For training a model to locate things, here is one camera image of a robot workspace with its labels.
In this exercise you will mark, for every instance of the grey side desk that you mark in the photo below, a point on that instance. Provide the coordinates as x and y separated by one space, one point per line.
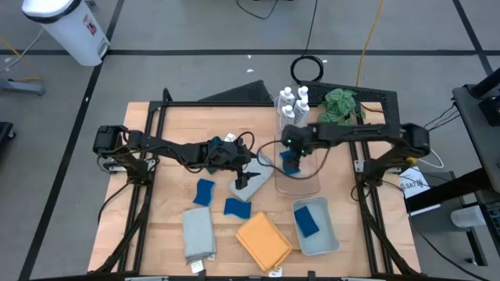
476 136

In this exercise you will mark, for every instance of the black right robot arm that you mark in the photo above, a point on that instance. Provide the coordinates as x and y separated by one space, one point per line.
359 132

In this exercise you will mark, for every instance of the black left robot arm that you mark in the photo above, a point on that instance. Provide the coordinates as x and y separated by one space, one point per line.
168 147

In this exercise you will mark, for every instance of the white plastic cleaner bottle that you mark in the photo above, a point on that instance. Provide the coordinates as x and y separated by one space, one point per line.
286 97
301 111
303 93
287 117

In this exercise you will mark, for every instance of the green potted plant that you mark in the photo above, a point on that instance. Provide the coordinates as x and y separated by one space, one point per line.
340 102

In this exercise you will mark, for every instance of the black monitor stand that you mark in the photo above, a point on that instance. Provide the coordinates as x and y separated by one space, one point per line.
490 105

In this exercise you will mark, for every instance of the translucent plastic cylinder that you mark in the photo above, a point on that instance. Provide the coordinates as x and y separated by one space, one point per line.
466 216

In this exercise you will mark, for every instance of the large clear plastic container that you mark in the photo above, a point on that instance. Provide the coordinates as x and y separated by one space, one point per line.
308 187

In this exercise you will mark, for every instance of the blue wavy-edged sponge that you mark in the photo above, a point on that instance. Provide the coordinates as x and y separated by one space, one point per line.
306 221
237 208
204 192
287 164

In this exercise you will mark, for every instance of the small clear plastic container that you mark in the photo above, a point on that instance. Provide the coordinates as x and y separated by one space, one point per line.
297 132

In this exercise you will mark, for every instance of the grey rolling stand base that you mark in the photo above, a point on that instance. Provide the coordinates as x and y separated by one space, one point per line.
23 86

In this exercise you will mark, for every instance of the black triangular panel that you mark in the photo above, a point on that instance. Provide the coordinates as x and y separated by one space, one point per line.
246 93

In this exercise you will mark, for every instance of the dark green folded towel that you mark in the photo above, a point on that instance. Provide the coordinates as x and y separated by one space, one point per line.
212 169

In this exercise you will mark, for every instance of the grey terry towel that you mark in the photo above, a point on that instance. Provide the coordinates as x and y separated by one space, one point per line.
199 234

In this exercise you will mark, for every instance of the white pedal trash can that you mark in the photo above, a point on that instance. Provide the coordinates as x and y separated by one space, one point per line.
70 31

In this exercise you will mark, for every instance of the grey plastic bin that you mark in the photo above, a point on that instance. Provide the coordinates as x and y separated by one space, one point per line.
328 242

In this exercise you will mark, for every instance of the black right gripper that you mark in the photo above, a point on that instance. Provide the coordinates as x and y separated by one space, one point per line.
297 136

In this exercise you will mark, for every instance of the grey waffle-weave towel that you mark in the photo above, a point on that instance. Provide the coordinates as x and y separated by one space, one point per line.
254 183

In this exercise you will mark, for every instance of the black desk beam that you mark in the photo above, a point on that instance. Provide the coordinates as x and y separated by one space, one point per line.
449 191

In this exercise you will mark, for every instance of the white paper with writing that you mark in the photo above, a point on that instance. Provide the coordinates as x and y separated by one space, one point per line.
414 183

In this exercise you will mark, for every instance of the orange folded towel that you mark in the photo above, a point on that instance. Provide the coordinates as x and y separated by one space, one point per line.
263 240

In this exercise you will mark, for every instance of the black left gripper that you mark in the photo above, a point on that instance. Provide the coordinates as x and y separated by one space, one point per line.
228 154

